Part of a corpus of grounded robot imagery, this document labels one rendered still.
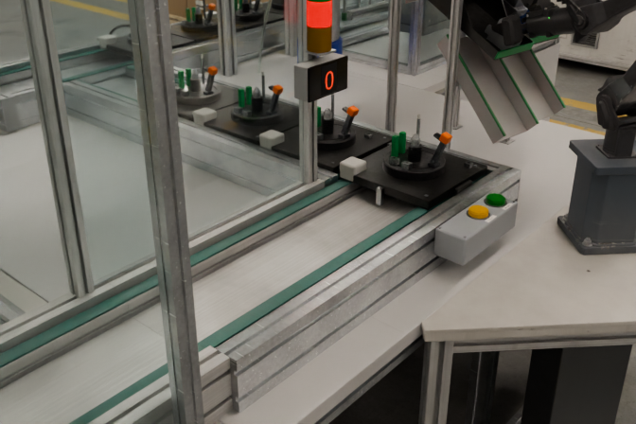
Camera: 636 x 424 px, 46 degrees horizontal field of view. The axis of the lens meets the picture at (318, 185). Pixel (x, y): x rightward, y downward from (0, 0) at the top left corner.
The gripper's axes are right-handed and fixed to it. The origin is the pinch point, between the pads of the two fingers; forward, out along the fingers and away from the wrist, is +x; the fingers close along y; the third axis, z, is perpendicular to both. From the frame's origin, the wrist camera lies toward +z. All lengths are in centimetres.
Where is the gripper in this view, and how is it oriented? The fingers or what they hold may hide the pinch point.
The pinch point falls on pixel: (510, 25)
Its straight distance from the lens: 180.1
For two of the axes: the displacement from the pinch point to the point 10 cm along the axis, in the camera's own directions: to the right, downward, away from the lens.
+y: -7.2, 3.4, -6.0
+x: -6.6, -1.0, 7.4
